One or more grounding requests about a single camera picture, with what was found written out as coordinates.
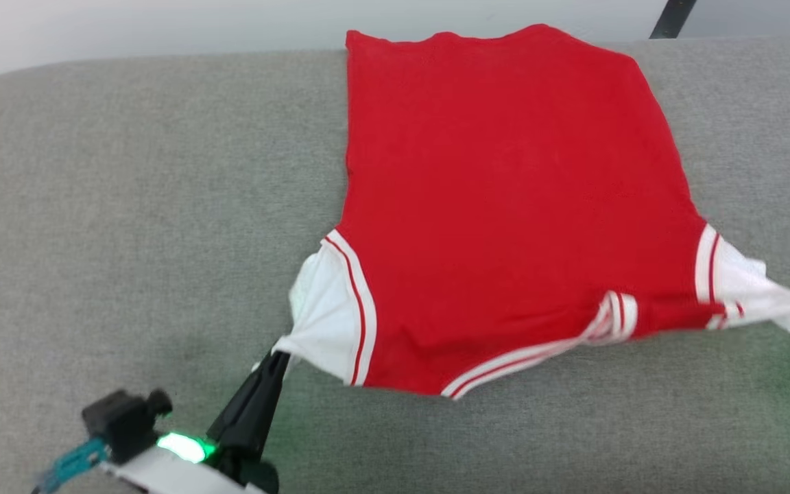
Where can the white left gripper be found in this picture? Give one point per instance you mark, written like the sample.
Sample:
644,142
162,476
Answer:
182,473

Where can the black slanted post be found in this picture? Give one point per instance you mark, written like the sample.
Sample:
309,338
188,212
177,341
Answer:
673,17

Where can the red and white shirt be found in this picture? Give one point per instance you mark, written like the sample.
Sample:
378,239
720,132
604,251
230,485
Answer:
505,206

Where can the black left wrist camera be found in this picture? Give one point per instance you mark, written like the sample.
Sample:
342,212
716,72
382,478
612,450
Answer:
121,422

